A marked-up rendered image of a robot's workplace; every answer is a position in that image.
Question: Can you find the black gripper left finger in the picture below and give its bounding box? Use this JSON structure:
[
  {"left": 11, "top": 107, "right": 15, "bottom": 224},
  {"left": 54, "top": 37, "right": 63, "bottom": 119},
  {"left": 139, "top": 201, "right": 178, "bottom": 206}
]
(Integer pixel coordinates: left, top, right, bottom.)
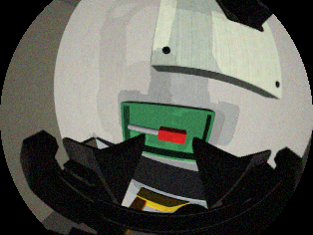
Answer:
[{"left": 63, "top": 133, "right": 146, "bottom": 206}]

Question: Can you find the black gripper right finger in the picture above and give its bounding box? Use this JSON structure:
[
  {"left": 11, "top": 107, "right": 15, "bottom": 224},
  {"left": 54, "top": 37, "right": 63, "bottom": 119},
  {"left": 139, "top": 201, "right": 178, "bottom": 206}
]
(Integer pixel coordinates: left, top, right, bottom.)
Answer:
[{"left": 192, "top": 137, "right": 272, "bottom": 209}]

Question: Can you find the red-headed metal pin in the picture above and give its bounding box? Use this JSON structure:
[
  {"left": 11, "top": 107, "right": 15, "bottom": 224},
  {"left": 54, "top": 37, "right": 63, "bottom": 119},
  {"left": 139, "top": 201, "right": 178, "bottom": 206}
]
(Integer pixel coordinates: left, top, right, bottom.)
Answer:
[{"left": 128, "top": 124, "right": 187, "bottom": 145}]

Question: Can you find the green tray floor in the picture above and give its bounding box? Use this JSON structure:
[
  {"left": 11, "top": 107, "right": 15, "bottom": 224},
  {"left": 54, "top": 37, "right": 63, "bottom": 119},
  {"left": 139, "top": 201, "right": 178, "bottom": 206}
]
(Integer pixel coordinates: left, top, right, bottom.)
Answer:
[{"left": 130, "top": 106, "right": 207, "bottom": 153}]

